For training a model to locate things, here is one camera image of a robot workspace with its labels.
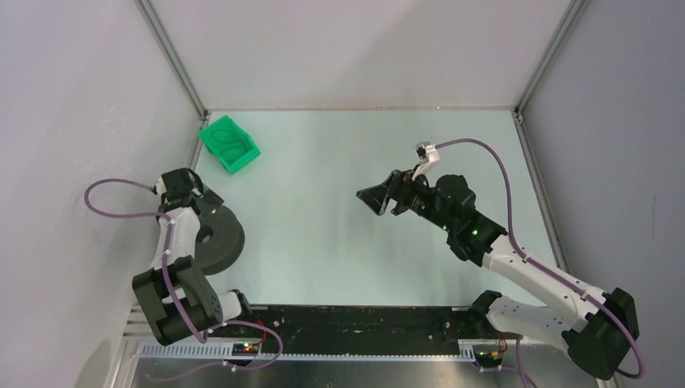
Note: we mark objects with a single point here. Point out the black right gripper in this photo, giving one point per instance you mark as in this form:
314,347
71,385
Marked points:
397,187

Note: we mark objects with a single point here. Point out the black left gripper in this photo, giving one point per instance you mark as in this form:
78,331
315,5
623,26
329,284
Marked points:
209,201

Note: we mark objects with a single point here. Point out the dark grey cable spool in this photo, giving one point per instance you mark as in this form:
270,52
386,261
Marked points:
219,242

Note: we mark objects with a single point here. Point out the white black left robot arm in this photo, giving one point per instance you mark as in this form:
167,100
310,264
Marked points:
174,295

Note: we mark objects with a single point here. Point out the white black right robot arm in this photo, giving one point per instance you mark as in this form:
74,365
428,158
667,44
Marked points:
595,328

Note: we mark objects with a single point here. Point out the green plastic bin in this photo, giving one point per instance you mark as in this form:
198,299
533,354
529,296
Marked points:
230,143

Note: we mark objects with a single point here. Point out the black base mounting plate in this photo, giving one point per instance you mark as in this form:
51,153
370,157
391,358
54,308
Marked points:
366,330

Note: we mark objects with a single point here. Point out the left controller circuit board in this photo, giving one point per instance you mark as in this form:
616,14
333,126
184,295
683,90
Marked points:
245,349

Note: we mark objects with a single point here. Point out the controller circuit board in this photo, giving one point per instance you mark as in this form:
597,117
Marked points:
489,361
245,349

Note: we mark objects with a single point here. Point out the right controller circuit board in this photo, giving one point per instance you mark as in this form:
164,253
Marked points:
489,361

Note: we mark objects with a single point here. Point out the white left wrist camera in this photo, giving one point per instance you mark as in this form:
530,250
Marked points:
159,187

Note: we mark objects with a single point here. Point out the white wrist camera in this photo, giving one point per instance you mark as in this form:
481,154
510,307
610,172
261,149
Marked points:
428,157
159,187

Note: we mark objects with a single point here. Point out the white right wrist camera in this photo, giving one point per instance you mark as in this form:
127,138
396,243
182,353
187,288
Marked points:
428,157

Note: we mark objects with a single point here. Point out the aluminium frame rail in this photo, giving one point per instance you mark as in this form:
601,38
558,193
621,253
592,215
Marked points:
158,30

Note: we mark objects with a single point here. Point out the slotted white cable duct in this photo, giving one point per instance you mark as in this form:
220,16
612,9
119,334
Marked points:
229,351

